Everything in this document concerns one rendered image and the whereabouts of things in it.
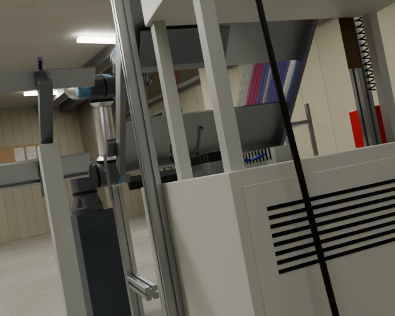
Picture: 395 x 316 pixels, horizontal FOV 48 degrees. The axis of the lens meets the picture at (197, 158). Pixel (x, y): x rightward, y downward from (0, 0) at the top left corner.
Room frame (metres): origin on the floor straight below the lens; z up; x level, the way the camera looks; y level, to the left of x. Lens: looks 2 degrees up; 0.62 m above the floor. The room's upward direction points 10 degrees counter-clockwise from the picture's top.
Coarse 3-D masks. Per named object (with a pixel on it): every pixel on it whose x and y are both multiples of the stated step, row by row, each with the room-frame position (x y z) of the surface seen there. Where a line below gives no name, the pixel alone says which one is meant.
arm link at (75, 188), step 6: (90, 162) 2.13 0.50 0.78; (90, 168) 2.12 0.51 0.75; (96, 168) 2.13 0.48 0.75; (90, 174) 2.10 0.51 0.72; (96, 174) 2.11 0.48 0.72; (72, 180) 2.10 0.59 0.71; (78, 180) 2.09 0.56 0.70; (84, 180) 2.09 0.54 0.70; (90, 180) 2.10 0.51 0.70; (96, 180) 2.12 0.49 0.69; (72, 186) 2.10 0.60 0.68; (78, 186) 2.09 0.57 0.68; (84, 186) 2.09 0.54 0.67; (90, 186) 2.10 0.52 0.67; (96, 186) 2.14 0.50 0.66; (72, 192) 2.11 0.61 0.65
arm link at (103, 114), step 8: (112, 96) 2.13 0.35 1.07; (96, 104) 2.09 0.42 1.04; (104, 104) 2.10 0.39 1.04; (96, 112) 2.11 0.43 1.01; (104, 112) 2.11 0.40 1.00; (96, 120) 2.13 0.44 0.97; (104, 120) 2.12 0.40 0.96; (112, 120) 2.15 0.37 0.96; (96, 128) 2.14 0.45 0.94; (104, 128) 2.12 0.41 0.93; (112, 128) 2.15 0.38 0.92; (104, 136) 2.13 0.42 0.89; (112, 136) 2.15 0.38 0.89; (104, 144) 2.13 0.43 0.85; (104, 152) 2.14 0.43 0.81; (112, 160) 2.14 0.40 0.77; (104, 168) 2.14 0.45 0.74; (112, 168) 2.14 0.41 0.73; (104, 176) 2.13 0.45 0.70; (112, 176) 2.15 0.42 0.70; (120, 176) 2.17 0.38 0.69; (104, 184) 2.15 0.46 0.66; (112, 184) 2.18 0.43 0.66
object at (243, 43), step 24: (144, 24) 1.35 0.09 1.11; (192, 24) 1.41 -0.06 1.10; (240, 24) 1.48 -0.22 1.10; (288, 24) 1.56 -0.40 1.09; (144, 48) 1.36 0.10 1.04; (192, 48) 1.42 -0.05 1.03; (240, 48) 1.54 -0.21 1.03; (264, 48) 1.58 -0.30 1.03; (288, 48) 1.62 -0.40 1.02; (144, 72) 1.45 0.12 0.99
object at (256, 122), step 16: (192, 112) 1.64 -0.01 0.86; (208, 112) 1.66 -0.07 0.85; (240, 112) 1.73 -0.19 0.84; (256, 112) 1.76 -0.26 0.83; (272, 112) 1.79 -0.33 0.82; (128, 128) 1.57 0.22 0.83; (160, 128) 1.62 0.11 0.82; (192, 128) 1.68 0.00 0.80; (208, 128) 1.71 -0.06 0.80; (240, 128) 1.78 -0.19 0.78; (256, 128) 1.81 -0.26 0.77; (272, 128) 1.85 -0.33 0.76; (128, 144) 1.61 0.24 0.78; (160, 144) 1.67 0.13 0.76; (192, 144) 1.73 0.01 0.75; (208, 144) 1.76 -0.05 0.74; (128, 160) 1.66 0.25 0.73
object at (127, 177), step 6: (126, 174) 1.65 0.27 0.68; (162, 174) 1.74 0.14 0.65; (168, 174) 1.74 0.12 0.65; (174, 174) 1.75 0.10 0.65; (126, 180) 1.67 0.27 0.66; (132, 180) 1.69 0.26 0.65; (138, 180) 1.70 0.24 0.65; (162, 180) 1.74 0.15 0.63; (168, 180) 1.75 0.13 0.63; (174, 180) 1.77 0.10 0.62; (132, 186) 1.70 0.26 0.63; (138, 186) 1.71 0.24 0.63
